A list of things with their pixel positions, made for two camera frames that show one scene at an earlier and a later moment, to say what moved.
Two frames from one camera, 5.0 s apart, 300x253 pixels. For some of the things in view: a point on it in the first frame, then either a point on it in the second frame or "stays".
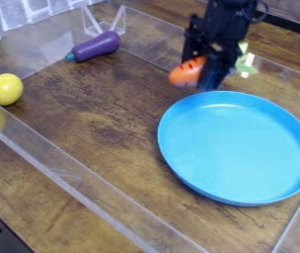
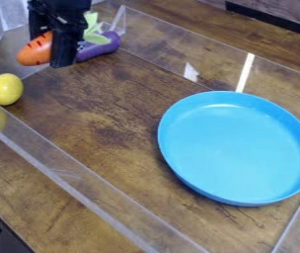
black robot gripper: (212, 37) to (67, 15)
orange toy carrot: (186, 74) to (36, 51)
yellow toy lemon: (5, 89) stays
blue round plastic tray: (239, 148) stays
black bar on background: (285, 23) stays
